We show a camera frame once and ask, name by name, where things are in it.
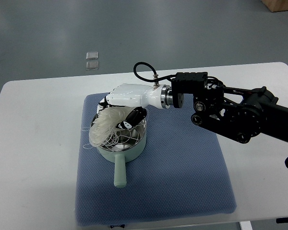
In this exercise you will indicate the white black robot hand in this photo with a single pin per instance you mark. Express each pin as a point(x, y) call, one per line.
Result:
point(137, 97)

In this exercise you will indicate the blue quilted mat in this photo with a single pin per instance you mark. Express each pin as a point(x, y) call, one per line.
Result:
point(180, 173)

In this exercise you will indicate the metal floor plate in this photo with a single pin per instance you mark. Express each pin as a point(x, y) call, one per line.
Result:
point(92, 55)
point(92, 65)

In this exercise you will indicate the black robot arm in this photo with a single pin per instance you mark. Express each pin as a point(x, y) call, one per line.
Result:
point(238, 114)

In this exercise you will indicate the brown cardboard box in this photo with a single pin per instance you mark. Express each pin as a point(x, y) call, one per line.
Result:
point(276, 5)

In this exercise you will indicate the white vermicelli bundle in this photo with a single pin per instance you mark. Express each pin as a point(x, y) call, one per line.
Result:
point(103, 128)

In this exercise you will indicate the wire steaming rack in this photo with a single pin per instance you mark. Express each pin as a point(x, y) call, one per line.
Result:
point(124, 139)

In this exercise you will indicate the lower metal floor plate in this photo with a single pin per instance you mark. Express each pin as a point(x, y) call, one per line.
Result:
point(92, 65)

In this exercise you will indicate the mint green steel pot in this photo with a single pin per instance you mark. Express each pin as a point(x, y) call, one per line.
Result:
point(121, 157)

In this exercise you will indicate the upper metal floor plate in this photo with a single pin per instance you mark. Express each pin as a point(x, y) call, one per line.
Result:
point(92, 55)

